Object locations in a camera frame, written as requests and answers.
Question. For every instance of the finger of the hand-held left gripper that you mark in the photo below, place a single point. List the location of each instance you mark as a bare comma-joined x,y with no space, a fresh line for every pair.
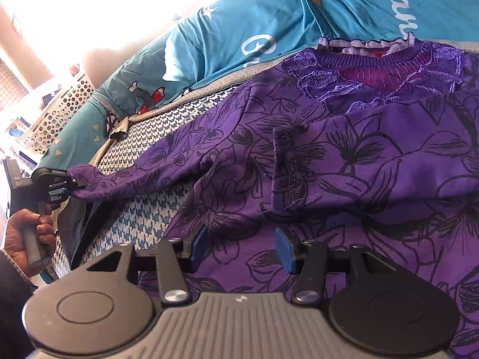
60,179
58,196

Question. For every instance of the person's left forearm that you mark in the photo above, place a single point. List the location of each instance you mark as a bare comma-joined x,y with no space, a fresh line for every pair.
13,299

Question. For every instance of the white perforated laundry basket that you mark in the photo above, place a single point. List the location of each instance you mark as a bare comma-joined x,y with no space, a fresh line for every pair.
56,119

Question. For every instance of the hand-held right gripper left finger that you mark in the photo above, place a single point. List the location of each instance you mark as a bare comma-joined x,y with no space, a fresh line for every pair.
200,245

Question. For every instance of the purple floral sweater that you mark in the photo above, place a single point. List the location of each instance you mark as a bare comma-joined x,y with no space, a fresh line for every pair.
336,157

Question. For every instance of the black garment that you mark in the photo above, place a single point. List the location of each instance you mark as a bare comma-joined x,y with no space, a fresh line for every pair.
78,228

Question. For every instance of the person's left hand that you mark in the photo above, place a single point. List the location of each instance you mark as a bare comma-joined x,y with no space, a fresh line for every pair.
17,232

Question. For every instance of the houndstooth mattress cover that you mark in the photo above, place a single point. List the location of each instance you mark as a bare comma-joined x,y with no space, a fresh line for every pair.
142,209

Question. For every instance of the blue airplane print bed sheet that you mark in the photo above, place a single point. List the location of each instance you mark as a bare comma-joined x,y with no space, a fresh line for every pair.
224,37

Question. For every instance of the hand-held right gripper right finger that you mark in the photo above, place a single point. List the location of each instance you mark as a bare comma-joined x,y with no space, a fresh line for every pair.
285,248

